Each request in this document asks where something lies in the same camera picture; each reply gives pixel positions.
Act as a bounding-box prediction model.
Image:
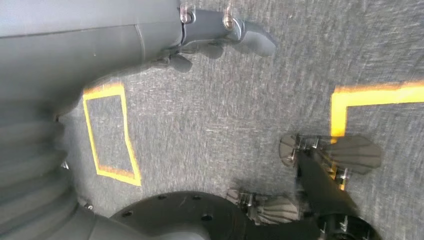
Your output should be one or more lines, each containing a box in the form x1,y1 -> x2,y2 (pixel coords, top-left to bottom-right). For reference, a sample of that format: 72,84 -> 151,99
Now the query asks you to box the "black round robot plate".
109,190 -> 248,240

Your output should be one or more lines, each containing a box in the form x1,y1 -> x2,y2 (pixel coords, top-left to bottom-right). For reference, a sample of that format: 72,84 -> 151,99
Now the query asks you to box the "grey ribbed robot foot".
279,133 -> 382,191
226,188 -> 302,227

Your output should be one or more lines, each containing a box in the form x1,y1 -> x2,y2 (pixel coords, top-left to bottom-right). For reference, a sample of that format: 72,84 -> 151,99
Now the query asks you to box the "black robot leg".
294,150 -> 380,240

